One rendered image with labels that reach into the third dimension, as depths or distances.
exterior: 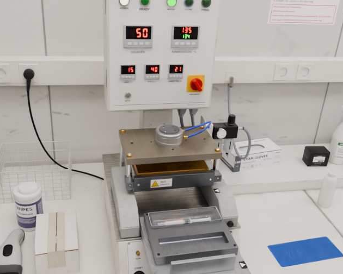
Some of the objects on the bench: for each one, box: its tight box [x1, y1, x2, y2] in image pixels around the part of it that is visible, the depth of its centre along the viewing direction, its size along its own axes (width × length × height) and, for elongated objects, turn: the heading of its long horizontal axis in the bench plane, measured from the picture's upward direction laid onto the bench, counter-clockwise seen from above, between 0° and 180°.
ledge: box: [205, 144, 343, 195], centre depth 180 cm, size 30×84×4 cm, turn 95°
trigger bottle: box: [328, 105, 343, 165], centre depth 175 cm, size 9×8×25 cm
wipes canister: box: [13, 182, 44, 231], centre depth 135 cm, size 9×9×15 cm
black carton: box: [302, 146, 330, 166], centre depth 176 cm, size 6×9×7 cm
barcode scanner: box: [0, 229, 25, 274], centre depth 122 cm, size 20×8×8 cm, turn 5°
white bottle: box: [317, 171, 338, 208], centre depth 155 cm, size 5×5×14 cm
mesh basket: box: [0, 141, 72, 204], centre depth 156 cm, size 22×26×13 cm
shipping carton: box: [35, 210, 80, 274], centre depth 125 cm, size 19×13×9 cm
